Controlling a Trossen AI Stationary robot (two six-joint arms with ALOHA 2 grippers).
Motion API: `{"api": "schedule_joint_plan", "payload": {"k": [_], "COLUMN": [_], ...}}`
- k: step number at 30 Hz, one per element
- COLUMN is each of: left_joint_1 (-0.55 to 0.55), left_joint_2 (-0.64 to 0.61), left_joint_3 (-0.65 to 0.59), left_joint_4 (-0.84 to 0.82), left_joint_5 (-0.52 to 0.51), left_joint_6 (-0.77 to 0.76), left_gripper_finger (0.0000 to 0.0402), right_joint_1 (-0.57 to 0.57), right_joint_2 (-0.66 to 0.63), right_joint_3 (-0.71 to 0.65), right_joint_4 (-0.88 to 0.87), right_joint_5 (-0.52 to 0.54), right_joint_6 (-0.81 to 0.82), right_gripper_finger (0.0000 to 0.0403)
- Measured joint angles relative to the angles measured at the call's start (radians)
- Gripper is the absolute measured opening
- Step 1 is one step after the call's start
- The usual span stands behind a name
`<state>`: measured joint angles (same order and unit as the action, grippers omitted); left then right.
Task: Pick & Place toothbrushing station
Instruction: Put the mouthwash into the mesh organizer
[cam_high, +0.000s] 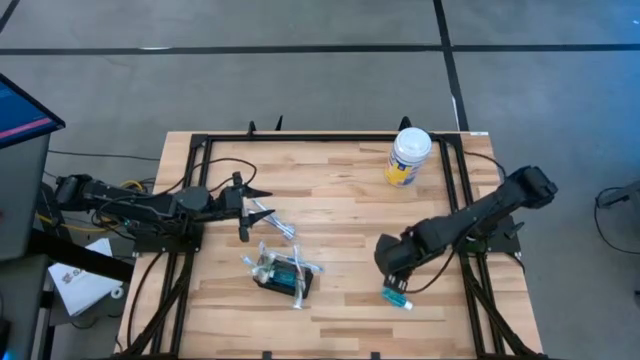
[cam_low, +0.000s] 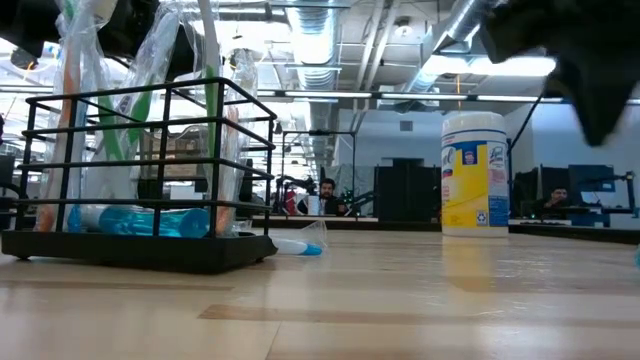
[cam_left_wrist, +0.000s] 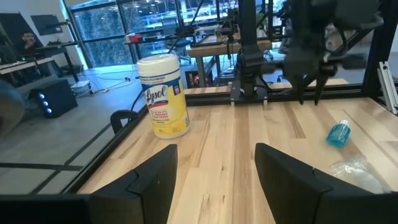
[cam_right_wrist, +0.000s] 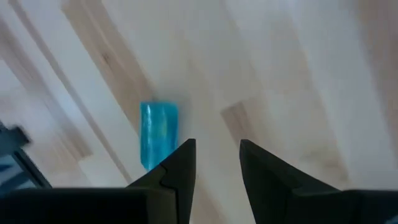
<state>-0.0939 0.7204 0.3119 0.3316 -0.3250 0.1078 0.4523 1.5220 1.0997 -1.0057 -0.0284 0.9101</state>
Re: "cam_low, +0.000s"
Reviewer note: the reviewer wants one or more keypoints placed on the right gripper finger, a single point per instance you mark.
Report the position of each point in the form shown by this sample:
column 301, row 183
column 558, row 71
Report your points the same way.
column 600, row 110

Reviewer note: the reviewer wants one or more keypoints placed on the orange-white toothbrush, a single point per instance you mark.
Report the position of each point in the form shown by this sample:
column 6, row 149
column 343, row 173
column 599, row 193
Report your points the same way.
column 111, row 130

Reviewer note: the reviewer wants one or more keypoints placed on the Lysol wipes canister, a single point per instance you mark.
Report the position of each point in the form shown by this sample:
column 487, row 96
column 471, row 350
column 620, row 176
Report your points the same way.
column 470, row 190

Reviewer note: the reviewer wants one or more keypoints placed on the blue mouthwash bottle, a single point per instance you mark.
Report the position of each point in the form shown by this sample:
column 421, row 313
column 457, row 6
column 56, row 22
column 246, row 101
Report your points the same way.
column 150, row 222

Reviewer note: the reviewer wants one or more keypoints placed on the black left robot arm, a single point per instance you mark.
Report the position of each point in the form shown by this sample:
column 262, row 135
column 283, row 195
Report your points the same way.
column 25, row 20

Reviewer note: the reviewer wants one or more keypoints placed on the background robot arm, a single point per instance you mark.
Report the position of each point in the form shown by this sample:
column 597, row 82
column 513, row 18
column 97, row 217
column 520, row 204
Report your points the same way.
column 292, row 187
column 360, row 202

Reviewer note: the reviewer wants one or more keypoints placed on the blue background machine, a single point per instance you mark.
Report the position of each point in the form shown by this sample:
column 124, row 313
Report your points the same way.
column 600, row 185

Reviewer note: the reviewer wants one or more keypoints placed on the ceiling strip light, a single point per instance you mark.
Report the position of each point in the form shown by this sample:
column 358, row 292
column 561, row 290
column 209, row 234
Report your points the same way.
column 425, row 96
column 325, row 94
column 515, row 99

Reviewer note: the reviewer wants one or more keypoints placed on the person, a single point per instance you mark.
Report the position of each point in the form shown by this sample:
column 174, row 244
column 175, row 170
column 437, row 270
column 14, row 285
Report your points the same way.
column 557, row 202
column 327, row 202

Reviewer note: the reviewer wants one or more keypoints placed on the black ceiling speaker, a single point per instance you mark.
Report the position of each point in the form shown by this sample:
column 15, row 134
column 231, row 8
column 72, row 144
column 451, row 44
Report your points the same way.
column 24, row 57

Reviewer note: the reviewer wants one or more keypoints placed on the cardboard boxes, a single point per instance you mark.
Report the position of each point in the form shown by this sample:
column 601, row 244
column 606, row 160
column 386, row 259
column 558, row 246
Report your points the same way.
column 175, row 150

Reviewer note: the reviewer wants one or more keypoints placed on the black cabinets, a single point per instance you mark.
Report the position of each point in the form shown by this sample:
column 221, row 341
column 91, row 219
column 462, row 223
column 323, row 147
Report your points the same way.
column 400, row 195

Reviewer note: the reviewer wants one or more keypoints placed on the white cup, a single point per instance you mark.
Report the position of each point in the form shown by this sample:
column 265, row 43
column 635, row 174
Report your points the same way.
column 314, row 206

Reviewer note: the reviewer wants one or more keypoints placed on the wrapped blue white toothbrush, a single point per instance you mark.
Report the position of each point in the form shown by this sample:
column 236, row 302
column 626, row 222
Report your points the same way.
column 295, row 246

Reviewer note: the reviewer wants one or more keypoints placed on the silver spiral ventilation duct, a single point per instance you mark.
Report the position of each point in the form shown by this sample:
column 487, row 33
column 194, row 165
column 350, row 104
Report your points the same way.
column 315, row 40
column 450, row 30

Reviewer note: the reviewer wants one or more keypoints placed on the black aluminium table frame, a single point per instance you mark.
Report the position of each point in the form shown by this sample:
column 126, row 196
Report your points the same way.
column 575, row 234

